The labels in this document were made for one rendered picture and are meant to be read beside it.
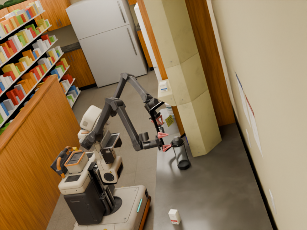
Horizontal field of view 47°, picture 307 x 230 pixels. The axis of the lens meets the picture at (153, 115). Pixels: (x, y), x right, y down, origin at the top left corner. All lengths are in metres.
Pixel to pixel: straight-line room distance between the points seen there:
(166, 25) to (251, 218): 1.31
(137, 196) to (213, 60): 1.66
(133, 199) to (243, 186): 1.58
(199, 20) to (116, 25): 4.81
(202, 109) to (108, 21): 5.05
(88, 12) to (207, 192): 5.64
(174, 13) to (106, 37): 5.21
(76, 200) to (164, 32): 1.85
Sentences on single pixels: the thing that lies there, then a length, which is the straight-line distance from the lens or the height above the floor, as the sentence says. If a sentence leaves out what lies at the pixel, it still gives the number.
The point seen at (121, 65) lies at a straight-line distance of 7.72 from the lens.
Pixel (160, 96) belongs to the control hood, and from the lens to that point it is 2.57.
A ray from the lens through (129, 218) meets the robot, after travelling 3.55.
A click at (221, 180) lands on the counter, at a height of 0.94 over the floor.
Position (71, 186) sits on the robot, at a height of 0.79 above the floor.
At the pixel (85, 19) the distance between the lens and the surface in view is 7.57.
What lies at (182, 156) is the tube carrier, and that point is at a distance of 2.66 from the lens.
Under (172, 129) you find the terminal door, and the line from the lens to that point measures 2.91.
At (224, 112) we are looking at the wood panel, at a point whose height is 1.06.
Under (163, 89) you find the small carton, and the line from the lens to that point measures 2.64.
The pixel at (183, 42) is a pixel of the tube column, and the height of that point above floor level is 1.83.
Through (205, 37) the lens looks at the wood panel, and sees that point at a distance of 2.82.
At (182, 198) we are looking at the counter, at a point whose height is 0.94.
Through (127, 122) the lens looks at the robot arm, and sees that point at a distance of 2.71.
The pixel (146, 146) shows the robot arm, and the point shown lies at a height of 1.21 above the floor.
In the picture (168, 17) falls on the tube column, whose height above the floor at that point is 2.04.
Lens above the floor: 2.52
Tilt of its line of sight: 25 degrees down
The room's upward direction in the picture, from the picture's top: 19 degrees counter-clockwise
